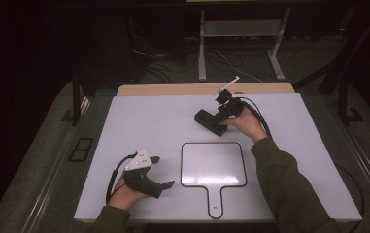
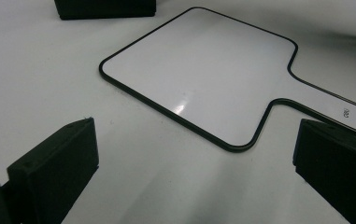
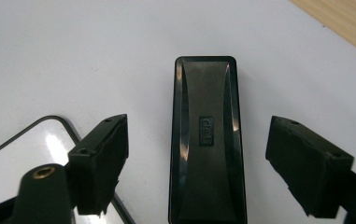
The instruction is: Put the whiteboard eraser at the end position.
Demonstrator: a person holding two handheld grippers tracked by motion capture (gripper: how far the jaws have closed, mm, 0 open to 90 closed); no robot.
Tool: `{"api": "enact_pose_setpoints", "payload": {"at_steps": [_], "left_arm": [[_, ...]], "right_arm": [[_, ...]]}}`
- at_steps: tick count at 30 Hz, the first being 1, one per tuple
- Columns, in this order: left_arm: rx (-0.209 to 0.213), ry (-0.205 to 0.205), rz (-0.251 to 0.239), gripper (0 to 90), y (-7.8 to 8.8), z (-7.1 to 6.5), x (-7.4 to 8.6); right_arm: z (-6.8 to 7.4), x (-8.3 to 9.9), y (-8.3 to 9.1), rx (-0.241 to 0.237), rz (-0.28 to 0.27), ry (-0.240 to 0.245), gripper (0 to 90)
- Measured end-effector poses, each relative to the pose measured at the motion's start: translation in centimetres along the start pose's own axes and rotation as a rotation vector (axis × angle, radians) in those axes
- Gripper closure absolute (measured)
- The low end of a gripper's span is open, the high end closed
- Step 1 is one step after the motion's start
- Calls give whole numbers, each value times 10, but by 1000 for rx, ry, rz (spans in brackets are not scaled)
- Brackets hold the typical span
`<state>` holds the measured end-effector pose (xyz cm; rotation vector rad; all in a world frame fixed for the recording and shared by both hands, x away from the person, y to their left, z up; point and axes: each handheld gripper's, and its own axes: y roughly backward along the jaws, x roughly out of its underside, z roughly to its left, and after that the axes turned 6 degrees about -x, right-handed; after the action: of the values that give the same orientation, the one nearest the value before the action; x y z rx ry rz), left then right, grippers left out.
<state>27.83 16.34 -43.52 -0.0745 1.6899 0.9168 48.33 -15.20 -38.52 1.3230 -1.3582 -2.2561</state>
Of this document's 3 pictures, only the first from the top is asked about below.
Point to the black metal stand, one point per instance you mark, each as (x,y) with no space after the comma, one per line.
(75,97)
(343,97)

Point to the light wooden table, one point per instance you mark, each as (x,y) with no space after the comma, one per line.
(173,89)

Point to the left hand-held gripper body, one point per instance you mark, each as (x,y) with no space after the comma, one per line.
(140,181)

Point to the person's right hand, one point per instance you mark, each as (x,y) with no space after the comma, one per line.
(247,124)

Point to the black whiteboard eraser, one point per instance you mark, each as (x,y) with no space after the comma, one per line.
(207,121)

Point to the white metal stand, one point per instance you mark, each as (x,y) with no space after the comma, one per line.
(202,48)

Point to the metal floor rail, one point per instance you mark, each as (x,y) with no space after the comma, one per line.
(48,181)
(363,161)

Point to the white handheld whiteboard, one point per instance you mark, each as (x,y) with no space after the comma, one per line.
(211,161)

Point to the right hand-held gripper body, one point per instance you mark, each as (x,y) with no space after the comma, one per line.
(232,106)

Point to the person's left hand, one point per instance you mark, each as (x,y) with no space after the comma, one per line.
(124,195)

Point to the black floor outlet frame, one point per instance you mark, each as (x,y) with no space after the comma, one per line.
(81,149)

